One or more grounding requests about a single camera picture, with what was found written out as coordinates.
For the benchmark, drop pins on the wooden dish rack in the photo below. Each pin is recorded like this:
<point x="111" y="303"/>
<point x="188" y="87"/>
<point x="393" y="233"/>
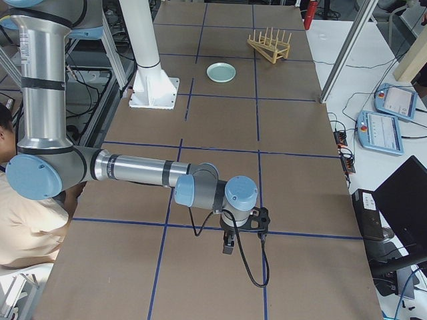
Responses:
<point x="272" y="44"/>

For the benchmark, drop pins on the black box with label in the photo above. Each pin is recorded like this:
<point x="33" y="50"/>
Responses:
<point x="367" y="215"/>

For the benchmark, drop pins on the blue teach pendant near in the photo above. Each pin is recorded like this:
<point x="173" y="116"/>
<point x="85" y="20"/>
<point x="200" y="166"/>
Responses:
<point x="379" y="132"/>

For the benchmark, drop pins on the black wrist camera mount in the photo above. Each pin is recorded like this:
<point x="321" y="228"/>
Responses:
<point x="259" y="220"/>

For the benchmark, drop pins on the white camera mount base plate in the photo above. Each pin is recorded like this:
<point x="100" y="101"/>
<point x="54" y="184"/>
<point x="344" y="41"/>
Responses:
<point x="154" y="91"/>

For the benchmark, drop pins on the light green ceramic plate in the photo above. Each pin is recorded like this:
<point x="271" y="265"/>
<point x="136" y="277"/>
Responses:
<point x="221" y="72"/>

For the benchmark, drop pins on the blue teach pendant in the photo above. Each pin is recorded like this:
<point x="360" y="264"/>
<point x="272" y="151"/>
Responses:
<point x="379" y="132"/>
<point x="396" y="100"/>

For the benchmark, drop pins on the person in beige shirt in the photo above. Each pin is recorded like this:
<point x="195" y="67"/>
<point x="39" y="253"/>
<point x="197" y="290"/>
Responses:
<point x="32" y="231"/>

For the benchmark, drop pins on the blue teach pendant far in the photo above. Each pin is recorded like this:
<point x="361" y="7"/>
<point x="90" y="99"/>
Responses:
<point x="396" y="100"/>

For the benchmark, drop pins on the aluminium frame post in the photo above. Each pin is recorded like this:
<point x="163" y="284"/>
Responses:
<point x="360" y="21"/>

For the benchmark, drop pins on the black orange connector block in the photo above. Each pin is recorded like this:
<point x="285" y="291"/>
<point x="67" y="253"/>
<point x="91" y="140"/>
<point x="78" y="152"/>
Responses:
<point x="340" y="138"/>
<point x="347" y="164"/>

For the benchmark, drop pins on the black computer monitor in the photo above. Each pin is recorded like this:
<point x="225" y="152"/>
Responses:
<point x="401" y="199"/>

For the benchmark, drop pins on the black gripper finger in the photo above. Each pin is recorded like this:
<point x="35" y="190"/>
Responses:
<point x="228" y="248"/>

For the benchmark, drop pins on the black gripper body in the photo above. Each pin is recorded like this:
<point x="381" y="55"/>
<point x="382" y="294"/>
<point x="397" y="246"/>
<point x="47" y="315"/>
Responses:
<point x="227" y="230"/>

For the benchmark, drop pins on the red fire extinguisher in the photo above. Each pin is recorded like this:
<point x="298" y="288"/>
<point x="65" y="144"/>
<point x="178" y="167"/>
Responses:
<point x="310" y="12"/>

